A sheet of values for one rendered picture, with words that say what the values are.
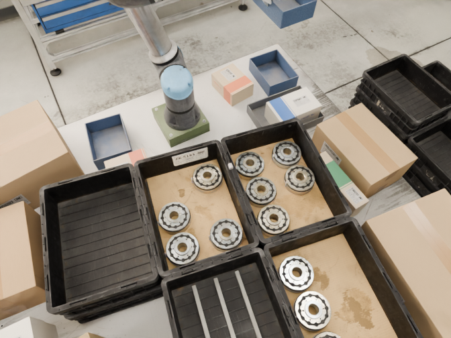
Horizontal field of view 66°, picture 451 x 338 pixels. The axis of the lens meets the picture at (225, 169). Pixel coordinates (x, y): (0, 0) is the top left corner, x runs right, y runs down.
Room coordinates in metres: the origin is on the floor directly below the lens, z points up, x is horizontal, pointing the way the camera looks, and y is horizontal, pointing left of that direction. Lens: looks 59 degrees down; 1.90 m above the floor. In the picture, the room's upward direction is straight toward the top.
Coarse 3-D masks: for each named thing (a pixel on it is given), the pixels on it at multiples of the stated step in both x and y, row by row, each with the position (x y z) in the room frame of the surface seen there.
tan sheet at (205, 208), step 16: (160, 176) 0.61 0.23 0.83; (176, 176) 0.61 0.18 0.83; (192, 176) 0.61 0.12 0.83; (208, 176) 0.61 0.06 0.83; (160, 192) 0.55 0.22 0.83; (176, 192) 0.55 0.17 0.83; (192, 192) 0.54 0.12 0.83; (224, 192) 0.54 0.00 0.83; (160, 208) 0.49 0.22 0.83; (192, 208) 0.49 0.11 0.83; (208, 208) 0.49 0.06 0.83; (224, 208) 0.49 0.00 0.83; (192, 224) 0.43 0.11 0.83; (208, 224) 0.43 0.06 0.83; (240, 224) 0.43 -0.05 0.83; (208, 240) 0.37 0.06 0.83; (208, 256) 0.32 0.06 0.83
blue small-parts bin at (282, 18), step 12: (252, 0) 1.27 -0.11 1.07; (276, 0) 1.27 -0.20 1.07; (288, 0) 1.27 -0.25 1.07; (300, 0) 1.24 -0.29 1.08; (312, 0) 1.19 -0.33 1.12; (264, 12) 1.19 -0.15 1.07; (276, 12) 1.13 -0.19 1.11; (288, 12) 1.11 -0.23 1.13; (300, 12) 1.14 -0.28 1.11; (312, 12) 1.17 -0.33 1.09; (276, 24) 1.12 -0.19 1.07; (288, 24) 1.11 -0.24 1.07
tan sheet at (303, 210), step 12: (264, 156) 0.69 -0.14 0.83; (264, 168) 0.64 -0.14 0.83; (276, 168) 0.64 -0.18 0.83; (276, 180) 0.59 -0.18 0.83; (288, 192) 0.54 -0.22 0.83; (312, 192) 0.54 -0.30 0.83; (276, 204) 0.50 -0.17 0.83; (288, 204) 0.50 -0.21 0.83; (300, 204) 0.50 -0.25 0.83; (312, 204) 0.50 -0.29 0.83; (324, 204) 0.50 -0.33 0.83; (300, 216) 0.45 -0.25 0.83; (312, 216) 0.45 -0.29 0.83; (324, 216) 0.45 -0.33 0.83; (288, 228) 0.41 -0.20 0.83
